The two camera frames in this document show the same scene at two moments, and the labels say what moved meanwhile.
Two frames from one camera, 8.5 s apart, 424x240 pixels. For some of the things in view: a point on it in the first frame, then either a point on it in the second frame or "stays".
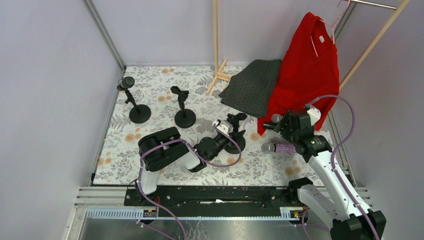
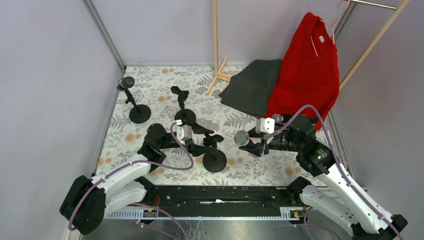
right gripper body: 288,127 to 263,145
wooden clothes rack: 218,63 stays
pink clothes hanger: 331,25 stays
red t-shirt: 309,70 stays
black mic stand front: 238,135 to 138,114
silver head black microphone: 275,118 stays
